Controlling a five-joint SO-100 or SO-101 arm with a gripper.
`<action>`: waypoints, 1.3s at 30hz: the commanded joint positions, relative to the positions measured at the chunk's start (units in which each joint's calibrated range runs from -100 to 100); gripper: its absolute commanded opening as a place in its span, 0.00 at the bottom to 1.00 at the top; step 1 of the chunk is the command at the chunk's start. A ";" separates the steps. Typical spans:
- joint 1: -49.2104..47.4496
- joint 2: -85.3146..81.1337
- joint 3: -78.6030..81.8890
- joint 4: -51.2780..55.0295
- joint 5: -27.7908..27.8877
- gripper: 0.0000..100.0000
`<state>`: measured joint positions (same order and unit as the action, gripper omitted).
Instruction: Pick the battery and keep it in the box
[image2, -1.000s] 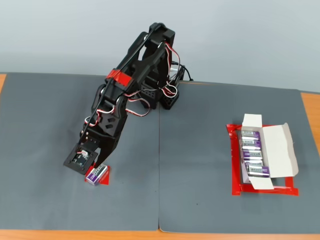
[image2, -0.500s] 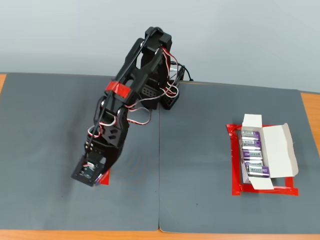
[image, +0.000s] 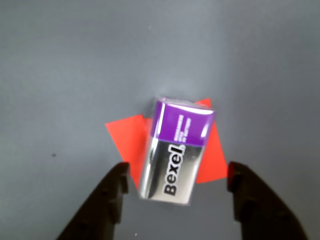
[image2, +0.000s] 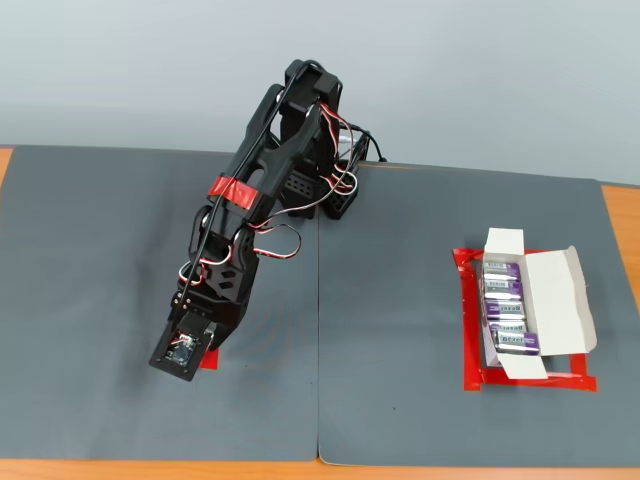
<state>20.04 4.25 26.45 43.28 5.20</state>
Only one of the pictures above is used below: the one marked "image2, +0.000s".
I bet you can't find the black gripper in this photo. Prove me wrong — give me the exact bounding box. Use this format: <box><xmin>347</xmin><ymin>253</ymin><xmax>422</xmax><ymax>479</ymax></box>
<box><xmin>167</xmin><ymin>248</ymin><xmax>261</xmax><ymax>352</ymax></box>

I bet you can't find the red tape on arm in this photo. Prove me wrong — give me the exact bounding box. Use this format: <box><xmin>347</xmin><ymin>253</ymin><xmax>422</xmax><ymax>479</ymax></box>
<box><xmin>208</xmin><ymin>173</ymin><xmax>260</xmax><ymax>210</ymax></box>

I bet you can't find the white cardboard box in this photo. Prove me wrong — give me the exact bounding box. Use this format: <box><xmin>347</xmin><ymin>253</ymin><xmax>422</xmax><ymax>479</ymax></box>
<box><xmin>479</xmin><ymin>227</ymin><xmax>599</xmax><ymax>381</ymax></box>

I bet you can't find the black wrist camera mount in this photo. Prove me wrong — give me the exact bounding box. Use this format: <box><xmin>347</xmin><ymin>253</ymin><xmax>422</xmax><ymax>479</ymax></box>
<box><xmin>148</xmin><ymin>314</ymin><xmax>214</xmax><ymax>384</ymax></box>

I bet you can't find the red white servo wire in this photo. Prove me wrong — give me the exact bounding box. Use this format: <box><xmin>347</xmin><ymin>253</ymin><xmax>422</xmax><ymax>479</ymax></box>
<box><xmin>177</xmin><ymin>234</ymin><xmax>239</xmax><ymax>287</ymax></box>
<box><xmin>247</xmin><ymin>169</ymin><xmax>362</xmax><ymax>262</ymax></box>

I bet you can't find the black camera cable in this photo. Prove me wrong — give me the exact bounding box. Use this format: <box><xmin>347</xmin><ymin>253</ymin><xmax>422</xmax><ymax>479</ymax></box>
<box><xmin>179</xmin><ymin>58</ymin><xmax>326</xmax><ymax>301</ymax></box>

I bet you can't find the black base cable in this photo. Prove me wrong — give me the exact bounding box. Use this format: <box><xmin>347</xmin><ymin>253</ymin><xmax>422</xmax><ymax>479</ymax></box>
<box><xmin>347</xmin><ymin>122</ymin><xmax>390</xmax><ymax>164</ymax></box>

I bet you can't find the red tape frame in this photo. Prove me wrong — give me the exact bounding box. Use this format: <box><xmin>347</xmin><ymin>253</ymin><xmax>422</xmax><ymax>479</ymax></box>
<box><xmin>452</xmin><ymin>246</ymin><xmax>600</xmax><ymax>394</ymax></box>

